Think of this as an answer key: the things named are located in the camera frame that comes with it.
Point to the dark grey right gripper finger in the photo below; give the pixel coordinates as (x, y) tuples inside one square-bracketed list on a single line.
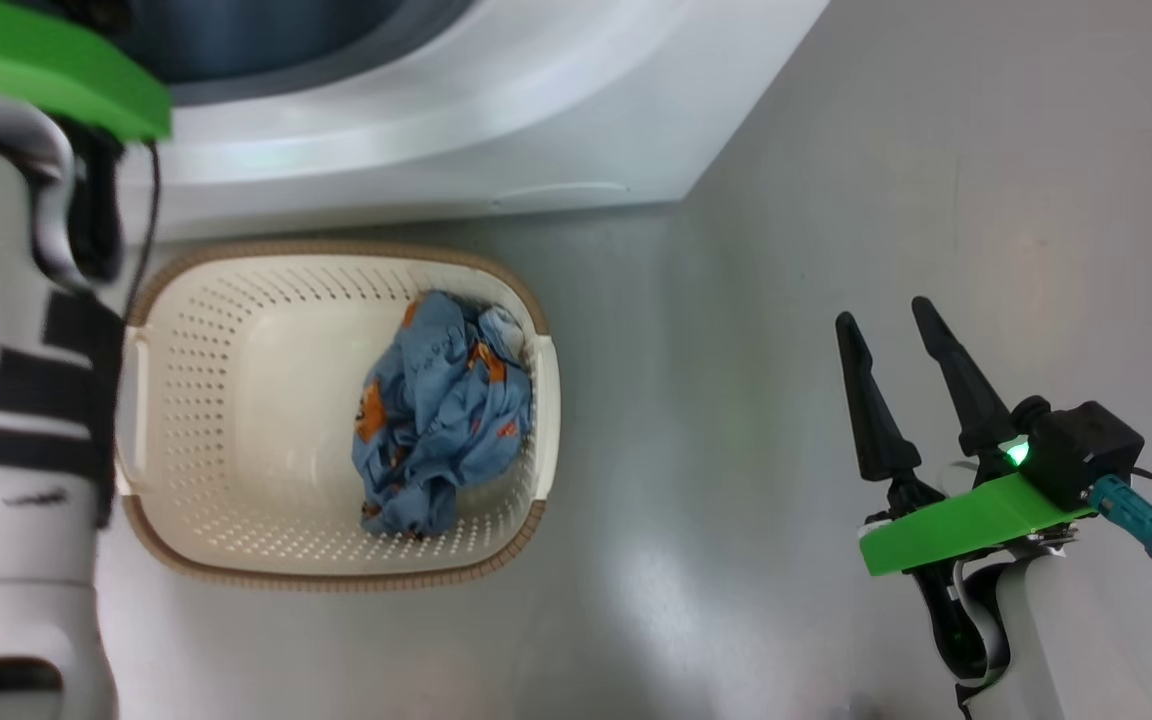
[(881, 440), (976, 410)]

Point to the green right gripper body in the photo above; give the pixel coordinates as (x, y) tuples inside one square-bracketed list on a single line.
[(966, 520)]

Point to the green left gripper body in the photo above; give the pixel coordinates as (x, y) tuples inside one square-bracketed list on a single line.
[(26, 55)]

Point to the blue garment with orange bears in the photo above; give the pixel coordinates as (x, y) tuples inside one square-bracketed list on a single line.
[(436, 420)]

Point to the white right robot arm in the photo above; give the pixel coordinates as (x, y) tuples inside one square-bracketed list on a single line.
[(1026, 640)]

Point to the grey rubber door gasket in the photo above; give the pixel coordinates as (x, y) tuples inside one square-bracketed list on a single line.
[(286, 70)]

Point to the white front-load washing machine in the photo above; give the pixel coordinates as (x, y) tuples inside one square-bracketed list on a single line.
[(436, 150)]

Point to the cream perforated laundry basket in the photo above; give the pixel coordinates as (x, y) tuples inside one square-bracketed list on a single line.
[(266, 400)]

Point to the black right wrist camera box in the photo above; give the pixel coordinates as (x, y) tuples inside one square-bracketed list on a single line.
[(1086, 450)]

